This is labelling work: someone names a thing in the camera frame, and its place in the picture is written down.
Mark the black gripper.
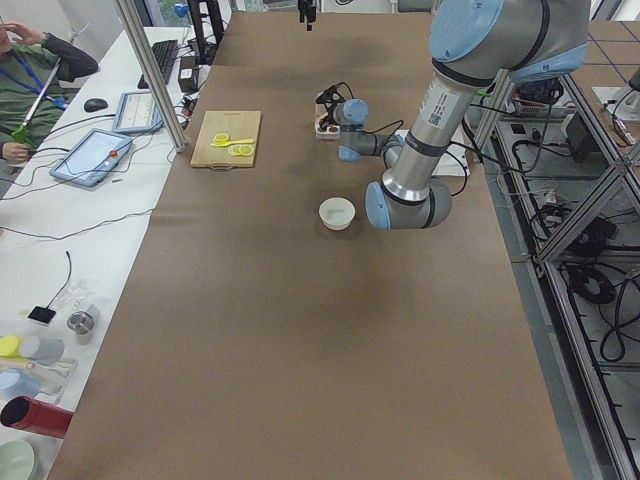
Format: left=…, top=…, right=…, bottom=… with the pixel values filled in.
left=298, top=0, right=340, bottom=128

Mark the clear plastic egg box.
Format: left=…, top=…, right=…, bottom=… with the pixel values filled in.
left=314, top=103, right=341, bottom=141

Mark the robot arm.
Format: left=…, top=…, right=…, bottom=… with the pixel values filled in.
left=316, top=1, right=590, bottom=230

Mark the black power adapter box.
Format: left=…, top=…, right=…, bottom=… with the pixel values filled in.
left=178, top=55, right=199, bottom=94

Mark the wooden cutting board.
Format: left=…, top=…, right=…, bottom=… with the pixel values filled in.
left=190, top=110, right=262, bottom=169

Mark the lemon slice lower left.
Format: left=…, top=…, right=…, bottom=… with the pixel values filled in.
left=227, top=144, right=254, bottom=157

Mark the white round bowl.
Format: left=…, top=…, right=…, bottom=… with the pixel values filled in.
left=318, top=197, right=355, bottom=231

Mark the black keyboard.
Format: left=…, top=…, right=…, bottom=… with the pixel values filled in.
left=151, top=39, right=179, bottom=85

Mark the teach pendant far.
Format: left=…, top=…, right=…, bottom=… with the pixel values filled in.
left=112, top=90, right=163, bottom=134

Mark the teach pendant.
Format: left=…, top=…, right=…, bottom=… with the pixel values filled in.
left=112, top=90, right=163, bottom=134
left=49, top=129, right=133, bottom=187

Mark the black computer mouse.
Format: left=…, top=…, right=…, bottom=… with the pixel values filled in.
left=83, top=98, right=108, bottom=113

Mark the teach pendant near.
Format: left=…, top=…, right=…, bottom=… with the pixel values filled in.
left=49, top=129, right=133, bottom=187

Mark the seated person green shirt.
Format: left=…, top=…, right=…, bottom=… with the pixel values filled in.
left=1, top=22, right=99, bottom=163

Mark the metal cylinder part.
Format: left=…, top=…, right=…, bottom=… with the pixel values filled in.
left=66, top=304, right=100, bottom=345

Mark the small black square pad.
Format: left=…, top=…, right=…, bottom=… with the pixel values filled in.
left=27, top=306, right=56, bottom=325

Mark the grey cup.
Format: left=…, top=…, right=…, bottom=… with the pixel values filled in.
left=19, top=336, right=65, bottom=365

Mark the yellow cup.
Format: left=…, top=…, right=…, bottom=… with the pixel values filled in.
left=0, top=335, right=22, bottom=358

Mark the light blue cup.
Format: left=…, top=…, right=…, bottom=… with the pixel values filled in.
left=0, top=369, right=41, bottom=400

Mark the red cylinder bottle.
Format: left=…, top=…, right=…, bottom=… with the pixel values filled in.
left=1, top=396, right=74, bottom=439

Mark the green bowl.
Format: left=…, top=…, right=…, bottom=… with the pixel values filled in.
left=1, top=440, right=37, bottom=480

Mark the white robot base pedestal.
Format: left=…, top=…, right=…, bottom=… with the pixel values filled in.
left=434, top=127, right=469, bottom=177

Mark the aluminium frame post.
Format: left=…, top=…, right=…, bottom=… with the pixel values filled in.
left=114, top=0, right=187, bottom=153

